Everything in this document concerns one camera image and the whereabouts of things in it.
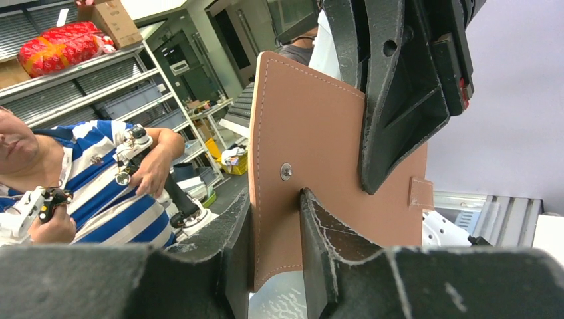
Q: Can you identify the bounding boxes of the person with headset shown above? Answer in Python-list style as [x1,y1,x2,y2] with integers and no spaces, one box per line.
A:
[278,27,318,66]

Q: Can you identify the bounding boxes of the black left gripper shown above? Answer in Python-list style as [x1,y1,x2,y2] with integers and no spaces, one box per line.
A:
[322,0,486,195]

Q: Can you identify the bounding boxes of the person in striped shirt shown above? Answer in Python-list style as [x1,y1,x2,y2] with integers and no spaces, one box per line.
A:
[1,108,176,247]

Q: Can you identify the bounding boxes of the cardboard box on shelf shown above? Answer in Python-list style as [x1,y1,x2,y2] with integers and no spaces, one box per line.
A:
[76,0,143,49]

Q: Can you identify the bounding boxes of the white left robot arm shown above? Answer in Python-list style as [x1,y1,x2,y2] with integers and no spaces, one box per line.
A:
[309,0,484,195]

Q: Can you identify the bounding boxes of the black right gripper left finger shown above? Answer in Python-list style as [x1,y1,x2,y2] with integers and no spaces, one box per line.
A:
[1,190,251,318]

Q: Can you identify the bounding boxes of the grey metal shelving unit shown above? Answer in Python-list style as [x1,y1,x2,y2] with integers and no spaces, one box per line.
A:
[1,41,224,185]

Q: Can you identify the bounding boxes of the red patterned bag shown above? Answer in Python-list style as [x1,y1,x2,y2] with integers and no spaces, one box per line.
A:
[17,21,116,78]

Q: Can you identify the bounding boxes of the yellow crate with cloth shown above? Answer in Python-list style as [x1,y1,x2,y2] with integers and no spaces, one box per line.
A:
[206,138,248,175]

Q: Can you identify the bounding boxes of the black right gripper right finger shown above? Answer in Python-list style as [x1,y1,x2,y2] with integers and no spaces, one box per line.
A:
[300,188,563,318]

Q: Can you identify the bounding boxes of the white teleoperation handle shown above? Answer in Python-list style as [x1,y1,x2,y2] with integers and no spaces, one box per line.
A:
[114,124,219,239]

